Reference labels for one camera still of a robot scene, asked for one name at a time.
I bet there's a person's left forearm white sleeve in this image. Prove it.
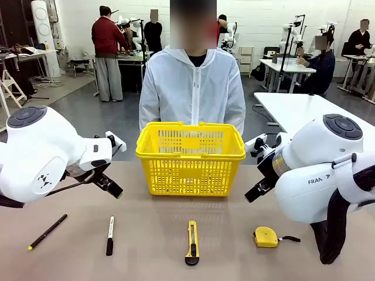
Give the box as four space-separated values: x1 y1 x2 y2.
224 96 246 134

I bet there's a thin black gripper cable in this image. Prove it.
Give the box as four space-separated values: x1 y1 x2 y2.
45 171 96 196

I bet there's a white drawer cabinet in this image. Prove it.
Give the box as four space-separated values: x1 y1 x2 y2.
238 46 254 78

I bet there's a person in black top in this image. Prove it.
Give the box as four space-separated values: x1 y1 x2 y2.
143 9 163 55

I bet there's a person in black clothes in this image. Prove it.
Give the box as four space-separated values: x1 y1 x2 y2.
347 19 373 59

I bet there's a white marker black cap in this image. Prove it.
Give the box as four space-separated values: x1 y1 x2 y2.
105 215 115 256

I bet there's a white work table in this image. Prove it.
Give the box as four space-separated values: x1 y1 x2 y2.
259 57 317 92

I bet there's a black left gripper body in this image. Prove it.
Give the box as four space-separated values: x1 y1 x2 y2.
64 162 111 184

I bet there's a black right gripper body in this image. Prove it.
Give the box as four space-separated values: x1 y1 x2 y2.
257 148 282 184

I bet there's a black pen yellow tip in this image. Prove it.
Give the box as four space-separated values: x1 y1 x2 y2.
28 213 69 251

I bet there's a white desk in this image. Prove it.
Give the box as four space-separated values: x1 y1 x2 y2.
341 54 375 103

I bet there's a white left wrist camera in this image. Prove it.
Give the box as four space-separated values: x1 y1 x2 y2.
104 131 127 152

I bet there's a black tripod stand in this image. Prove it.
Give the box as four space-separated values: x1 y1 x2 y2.
278 25 295 88

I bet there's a black cable sleeve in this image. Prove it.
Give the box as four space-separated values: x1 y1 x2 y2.
310 163 375 266

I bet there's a white step ladder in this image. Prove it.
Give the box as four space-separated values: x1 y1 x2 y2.
0 69 28 108

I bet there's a person in navy jacket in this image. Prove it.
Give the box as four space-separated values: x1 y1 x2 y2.
295 35 336 96

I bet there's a cluttered white table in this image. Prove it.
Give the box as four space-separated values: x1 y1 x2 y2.
0 48 58 84

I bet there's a metal frame chair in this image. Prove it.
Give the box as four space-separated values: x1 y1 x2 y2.
69 51 97 78

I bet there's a yellow tape measure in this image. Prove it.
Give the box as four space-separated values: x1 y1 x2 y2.
253 226 302 249

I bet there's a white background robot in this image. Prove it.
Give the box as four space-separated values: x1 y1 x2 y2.
279 22 305 56

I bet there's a person in red top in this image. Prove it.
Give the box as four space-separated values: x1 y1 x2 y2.
216 13 229 46

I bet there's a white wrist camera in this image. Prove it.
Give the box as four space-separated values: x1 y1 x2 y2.
104 131 127 152
244 133 269 157

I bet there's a black bag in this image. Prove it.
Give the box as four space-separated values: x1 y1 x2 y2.
250 63 266 82

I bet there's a white robot black shirt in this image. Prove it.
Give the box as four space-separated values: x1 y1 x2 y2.
117 17 144 50

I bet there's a person in red jacket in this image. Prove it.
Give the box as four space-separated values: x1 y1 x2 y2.
91 5 129 103

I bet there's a yellow utility knife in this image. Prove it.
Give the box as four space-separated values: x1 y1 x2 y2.
185 220 200 266

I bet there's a white tower air conditioner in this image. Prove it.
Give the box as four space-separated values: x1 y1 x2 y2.
30 0 62 77

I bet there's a black stand pole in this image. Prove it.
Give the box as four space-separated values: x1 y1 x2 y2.
137 19 147 70

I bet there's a yellow plastic shopping basket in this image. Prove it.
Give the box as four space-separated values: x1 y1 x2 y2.
135 121 247 197

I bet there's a dark cluttered work table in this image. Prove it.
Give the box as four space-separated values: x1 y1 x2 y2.
117 49 155 93

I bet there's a person in white jacket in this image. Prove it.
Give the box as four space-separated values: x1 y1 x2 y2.
139 0 247 134

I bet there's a person's right forearm white sleeve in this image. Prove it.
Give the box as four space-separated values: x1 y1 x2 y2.
139 96 161 131

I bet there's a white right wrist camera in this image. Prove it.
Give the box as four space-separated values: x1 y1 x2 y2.
244 133 269 157

